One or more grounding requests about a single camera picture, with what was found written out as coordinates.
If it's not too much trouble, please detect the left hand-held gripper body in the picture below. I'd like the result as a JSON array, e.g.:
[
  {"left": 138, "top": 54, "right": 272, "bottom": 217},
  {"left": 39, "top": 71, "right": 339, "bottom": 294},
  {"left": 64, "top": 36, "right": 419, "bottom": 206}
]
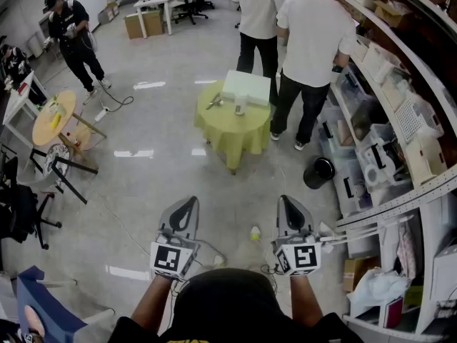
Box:
[{"left": 149, "top": 226, "right": 201, "bottom": 282}]

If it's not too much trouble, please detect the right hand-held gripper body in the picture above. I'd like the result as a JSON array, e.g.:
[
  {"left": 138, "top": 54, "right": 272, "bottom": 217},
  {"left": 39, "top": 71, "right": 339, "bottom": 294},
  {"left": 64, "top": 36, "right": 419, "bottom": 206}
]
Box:
[{"left": 271, "top": 228, "right": 323, "bottom": 278}]

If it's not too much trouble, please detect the person's left forearm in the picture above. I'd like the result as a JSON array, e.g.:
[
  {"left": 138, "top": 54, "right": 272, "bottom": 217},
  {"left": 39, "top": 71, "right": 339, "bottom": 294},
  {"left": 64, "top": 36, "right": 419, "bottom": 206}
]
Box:
[{"left": 131, "top": 275, "right": 173, "bottom": 337}]

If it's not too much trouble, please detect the person's right forearm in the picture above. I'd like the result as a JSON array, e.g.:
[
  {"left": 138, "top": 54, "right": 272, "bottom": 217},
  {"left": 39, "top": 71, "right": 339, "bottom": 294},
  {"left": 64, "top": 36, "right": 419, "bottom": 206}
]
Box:
[{"left": 289, "top": 275, "right": 324, "bottom": 329}]

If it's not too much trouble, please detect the black waste bin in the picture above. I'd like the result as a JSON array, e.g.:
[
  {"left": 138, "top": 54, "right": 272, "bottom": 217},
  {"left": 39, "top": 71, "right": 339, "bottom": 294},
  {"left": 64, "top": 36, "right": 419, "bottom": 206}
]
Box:
[{"left": 303, "top": 156, "right": 336, "bottom": 190}]

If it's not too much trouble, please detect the person's black t-shirt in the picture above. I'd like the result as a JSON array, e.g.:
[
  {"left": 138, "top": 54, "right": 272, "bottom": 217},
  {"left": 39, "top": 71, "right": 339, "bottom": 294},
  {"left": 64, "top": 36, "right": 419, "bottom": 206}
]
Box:
[{"left": 106, "top": 268, "right": 365, "bottom": 343}]

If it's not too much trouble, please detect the white plastic bag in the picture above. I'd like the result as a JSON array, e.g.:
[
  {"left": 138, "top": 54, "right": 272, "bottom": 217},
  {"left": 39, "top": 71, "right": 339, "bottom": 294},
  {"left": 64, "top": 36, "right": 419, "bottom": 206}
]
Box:
[{"left": 346, "top": 267, "right": 411, "bottom": 313}]

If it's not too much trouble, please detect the stack of clear storage boxes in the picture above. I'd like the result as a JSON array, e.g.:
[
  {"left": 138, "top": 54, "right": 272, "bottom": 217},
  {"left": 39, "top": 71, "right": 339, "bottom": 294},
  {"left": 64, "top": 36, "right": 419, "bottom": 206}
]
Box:
[{"left": 317, "top": 62, "right": 415, "bottom": 217}]

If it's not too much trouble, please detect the round table with green cloth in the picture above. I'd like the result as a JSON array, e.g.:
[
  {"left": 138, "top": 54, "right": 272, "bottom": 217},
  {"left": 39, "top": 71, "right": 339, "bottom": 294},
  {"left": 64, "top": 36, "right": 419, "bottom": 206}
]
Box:
[{"left": 194, "top": 79, "right": 273, "bottom": 175}]

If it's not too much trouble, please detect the white curved shelf unit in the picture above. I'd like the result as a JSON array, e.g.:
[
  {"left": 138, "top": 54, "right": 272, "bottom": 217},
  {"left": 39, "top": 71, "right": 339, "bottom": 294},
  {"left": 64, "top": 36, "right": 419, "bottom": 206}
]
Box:
[{"left": 326, "top": 0, "right": 457, "bottom": 337}]

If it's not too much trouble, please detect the red book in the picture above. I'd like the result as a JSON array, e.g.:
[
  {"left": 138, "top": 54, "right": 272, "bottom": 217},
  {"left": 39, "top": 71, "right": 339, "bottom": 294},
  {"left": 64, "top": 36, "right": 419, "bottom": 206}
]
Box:
[{"left": 383, "top": 296, "right": 405, "bottom": 329}]

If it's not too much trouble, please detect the black-legged patterned chair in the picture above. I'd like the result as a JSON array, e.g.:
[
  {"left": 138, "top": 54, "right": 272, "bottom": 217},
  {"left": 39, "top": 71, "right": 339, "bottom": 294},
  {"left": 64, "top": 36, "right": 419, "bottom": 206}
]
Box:
[{"left": 29, "top": 142, "right": 99, "bottom": 206}]

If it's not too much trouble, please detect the silver metal tool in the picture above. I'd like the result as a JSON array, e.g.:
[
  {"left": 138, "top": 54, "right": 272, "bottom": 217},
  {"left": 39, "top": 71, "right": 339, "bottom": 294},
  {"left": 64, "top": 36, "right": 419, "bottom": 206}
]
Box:
[{"left": 205, "top": 91, "right": 225, "bottom": 111}]

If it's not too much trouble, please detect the blue plastic chair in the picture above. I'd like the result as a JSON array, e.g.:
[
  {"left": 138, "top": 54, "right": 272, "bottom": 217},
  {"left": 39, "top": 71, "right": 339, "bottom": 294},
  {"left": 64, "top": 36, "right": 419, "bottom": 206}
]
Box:
[{"left": 15, "top": 265, "right": 89, "bottom": 343}]

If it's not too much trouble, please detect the pale green flat box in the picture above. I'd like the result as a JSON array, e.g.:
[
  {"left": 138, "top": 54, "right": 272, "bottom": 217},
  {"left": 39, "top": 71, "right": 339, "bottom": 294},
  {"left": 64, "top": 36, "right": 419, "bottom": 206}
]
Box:
[{"left": 221, "top": 69, "right": 272, "bottom": 107}]

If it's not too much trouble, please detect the black office chair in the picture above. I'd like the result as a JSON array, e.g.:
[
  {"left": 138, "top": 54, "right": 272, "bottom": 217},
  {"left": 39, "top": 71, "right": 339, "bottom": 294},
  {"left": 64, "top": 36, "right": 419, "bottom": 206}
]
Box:
[
  {"left": 0, "top": 151, "right": 63, "bottom": 252},
  {"left": 174, "top": 0, "right": 216, "bottom": 26}
]

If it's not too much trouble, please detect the round wooden table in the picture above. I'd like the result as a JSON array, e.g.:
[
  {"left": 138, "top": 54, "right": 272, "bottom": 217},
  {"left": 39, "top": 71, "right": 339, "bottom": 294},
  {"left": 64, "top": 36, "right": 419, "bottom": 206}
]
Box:
[{"left": 31, "top": 90, "right": 108, "bottom": 171}]

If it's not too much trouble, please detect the row of white perforated baskets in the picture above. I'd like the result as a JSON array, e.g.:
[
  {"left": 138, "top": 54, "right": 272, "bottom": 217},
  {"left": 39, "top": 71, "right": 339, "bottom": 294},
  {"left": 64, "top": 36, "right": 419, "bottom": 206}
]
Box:
[{"left": 353, "top": 36, "right": 447, "bottom": 146}]

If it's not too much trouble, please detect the small white table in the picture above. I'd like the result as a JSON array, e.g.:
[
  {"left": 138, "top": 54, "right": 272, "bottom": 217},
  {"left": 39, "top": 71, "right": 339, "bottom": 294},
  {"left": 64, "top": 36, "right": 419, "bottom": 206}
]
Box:
[{"left": 1, "top": 70, "right": 50, "bottom": 149}]

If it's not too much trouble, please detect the white office desk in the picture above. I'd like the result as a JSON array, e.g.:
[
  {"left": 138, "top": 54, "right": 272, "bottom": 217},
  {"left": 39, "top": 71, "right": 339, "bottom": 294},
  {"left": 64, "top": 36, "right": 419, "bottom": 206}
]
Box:
[{"left": 133, "top": 0, "right": 176, "bottom": 39}]

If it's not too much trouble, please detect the black floor cable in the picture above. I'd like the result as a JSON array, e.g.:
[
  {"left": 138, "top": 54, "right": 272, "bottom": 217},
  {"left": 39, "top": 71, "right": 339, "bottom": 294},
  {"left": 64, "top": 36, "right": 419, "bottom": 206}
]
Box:
[{"left": 96, "top": 80, "right": 135, "bottom": 114}]

